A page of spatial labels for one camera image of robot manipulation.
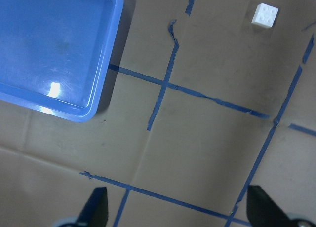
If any brown paper table cover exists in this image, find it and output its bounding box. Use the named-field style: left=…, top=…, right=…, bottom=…
left=0, top=0, right=316, bottom=227

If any white block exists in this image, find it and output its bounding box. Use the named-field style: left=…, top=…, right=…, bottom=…
left=251, top=3, right=279, bottom=28

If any blue plastic tray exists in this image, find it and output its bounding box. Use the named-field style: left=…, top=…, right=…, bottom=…
left=0, top=0, right=124, bottom=122

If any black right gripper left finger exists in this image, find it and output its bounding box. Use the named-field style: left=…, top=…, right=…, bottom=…
left=74, top=187, right=109, bottom=227

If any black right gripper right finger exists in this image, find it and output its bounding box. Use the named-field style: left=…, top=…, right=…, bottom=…
left=246, top=185, right=291, bottom=227

